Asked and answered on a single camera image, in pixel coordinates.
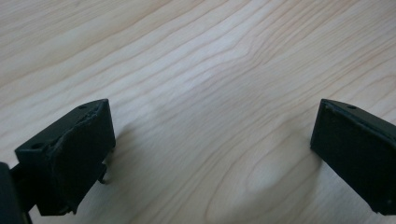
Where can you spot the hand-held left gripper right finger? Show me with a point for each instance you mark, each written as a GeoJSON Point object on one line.
{"type": "Point", "coordinates": [355, 149]}

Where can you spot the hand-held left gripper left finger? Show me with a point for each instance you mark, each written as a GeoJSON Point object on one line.
{"type": "Point", "coordinates": [62, 155]}

